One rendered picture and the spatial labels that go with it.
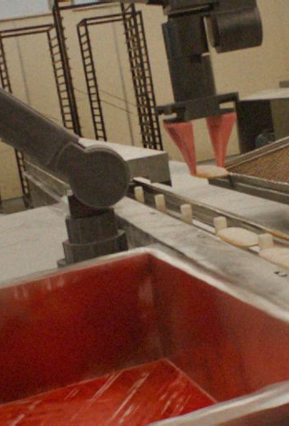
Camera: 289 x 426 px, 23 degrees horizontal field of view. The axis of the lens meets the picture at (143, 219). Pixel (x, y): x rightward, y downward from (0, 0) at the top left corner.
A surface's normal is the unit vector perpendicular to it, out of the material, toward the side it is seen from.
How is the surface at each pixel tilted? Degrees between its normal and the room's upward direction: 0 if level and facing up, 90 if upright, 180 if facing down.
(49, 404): 0
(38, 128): 84
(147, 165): 90
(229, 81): 90
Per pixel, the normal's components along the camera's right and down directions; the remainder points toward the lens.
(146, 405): -0.16, -0.97
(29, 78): 0.26, 0.14
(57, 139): -0.10, 0.00
